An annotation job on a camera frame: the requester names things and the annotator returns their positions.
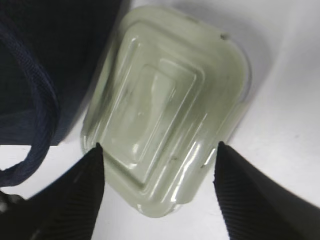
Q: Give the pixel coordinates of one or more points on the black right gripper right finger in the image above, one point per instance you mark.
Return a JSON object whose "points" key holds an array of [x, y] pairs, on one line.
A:
{"points": [[254, 207]]}

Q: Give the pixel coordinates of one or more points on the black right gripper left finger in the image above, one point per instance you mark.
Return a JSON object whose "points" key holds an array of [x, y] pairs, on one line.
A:
{"points": [[67, 209]]}

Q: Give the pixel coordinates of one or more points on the green lidded glass lunch box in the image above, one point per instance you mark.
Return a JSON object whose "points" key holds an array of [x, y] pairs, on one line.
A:
{"points": [[170, 89]]}

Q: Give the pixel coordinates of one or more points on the dark navy insulated lunch bag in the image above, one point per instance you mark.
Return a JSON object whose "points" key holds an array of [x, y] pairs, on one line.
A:
{"points": [[49, 53]]}

